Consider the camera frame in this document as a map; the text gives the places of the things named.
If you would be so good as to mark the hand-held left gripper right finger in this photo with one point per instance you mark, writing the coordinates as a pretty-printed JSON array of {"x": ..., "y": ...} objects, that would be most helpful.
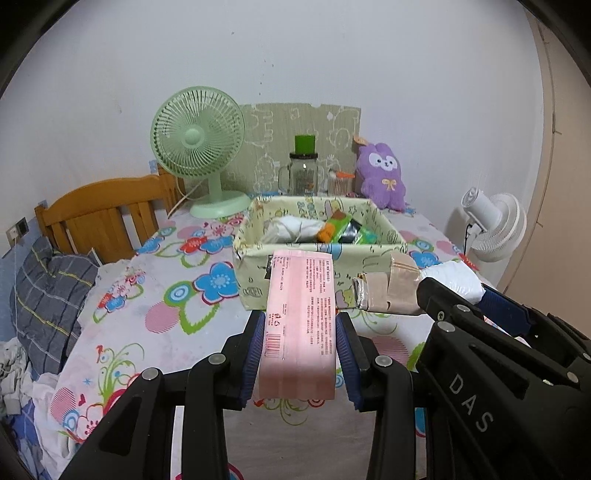
[{"x": 348, "y": 360}]

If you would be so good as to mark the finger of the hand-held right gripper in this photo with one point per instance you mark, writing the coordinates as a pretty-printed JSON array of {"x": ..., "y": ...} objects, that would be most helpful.
[
  {"x": 505, "y": 311},
  {"x": 438, "y": 302}
]

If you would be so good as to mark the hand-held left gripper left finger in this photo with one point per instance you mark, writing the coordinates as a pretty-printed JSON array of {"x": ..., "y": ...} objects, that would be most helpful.
[{"x": 256, "y": 355}]

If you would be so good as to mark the white and tan taped pack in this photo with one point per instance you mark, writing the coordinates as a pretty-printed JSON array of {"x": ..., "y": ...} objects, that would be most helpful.
[{"x": 392, "y": 286}]

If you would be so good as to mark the pink tissue pack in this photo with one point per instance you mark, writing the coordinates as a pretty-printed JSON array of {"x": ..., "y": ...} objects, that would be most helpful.
[{"x": 298, "y": 323}]

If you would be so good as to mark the yellow printed fabric storage box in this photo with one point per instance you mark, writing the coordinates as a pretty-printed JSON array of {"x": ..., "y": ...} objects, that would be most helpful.
[{"x": 251, "y": 277}]

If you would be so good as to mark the black green packet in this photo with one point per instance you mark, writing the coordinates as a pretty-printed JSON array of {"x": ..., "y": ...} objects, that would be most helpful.
[{"x": 355, "y": 233}]

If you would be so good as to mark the green orange snack packet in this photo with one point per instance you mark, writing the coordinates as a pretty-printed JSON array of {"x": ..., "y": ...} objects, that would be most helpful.
[{"x": 334, "y": 226}]

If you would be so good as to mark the white bag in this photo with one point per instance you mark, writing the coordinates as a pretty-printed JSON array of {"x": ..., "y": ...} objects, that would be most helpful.
[{"x": 291, "y": 228}]

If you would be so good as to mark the white clip fan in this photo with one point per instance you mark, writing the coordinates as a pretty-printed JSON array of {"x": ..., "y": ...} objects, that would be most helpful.
[{"x": 501, "y": 226}]

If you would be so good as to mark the purple plush bunny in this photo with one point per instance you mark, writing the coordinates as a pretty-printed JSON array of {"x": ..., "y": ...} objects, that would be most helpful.
[{"x": 383, "y": 175}]

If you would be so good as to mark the toothpick holder with orange lid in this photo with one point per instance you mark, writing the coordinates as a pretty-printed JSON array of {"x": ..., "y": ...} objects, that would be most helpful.
[{"x": 340, "y": 184}]

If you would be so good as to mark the beige door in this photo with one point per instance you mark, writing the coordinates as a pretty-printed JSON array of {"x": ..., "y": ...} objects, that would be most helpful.
[{"x": 568, "y": 161}]

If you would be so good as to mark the small wooden tag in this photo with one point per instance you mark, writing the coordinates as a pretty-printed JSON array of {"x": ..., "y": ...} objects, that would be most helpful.
[{"x": 360, "y": 140}]

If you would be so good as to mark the glass jar with green lid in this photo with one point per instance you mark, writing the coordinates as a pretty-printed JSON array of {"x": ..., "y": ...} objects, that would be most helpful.
[{"x": 302, "y": 173}]

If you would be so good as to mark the grey plaid pillow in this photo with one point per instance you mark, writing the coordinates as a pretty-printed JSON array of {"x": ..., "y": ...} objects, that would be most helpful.
[{"x": 51, "y": 295}]

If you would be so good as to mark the green desk fan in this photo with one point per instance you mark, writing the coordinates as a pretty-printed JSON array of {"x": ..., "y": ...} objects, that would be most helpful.
[{"x": 198, "y": 134}]

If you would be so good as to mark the green printed cardboard sheet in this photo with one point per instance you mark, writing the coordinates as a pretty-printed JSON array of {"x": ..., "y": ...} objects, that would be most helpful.
[{"x": 281, "y": 124}]

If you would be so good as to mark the white and blue cloth pile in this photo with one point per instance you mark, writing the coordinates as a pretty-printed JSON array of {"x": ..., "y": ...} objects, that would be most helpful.
[{"x": 23, "y": 392}]

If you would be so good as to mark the wall socket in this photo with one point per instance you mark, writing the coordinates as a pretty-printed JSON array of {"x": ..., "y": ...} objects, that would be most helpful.
[{"x": 18, "y": 228}]

